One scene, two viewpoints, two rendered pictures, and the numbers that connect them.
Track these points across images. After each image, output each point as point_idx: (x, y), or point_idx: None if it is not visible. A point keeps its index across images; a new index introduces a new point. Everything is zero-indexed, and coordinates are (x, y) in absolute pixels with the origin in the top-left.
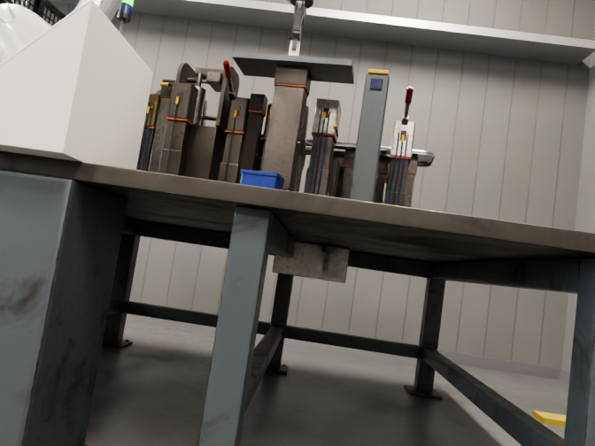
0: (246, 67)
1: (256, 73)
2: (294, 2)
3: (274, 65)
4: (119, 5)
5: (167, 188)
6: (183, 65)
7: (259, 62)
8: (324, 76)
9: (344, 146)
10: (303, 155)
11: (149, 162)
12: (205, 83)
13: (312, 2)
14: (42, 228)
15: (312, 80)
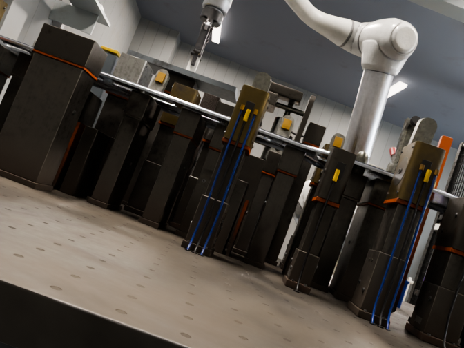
0: (228, 95)
1: (221, 89)
2: (215, 25)
3: (200, 88)
4: (356, 108)
5: None
6: (304, 110)
7: (213, 94)
8: (155, 68)
9: (93, 85)
10: None
11: (297, 224)
12: (281, 108)
13: (199, 18)
14: None
15: (165, 68)
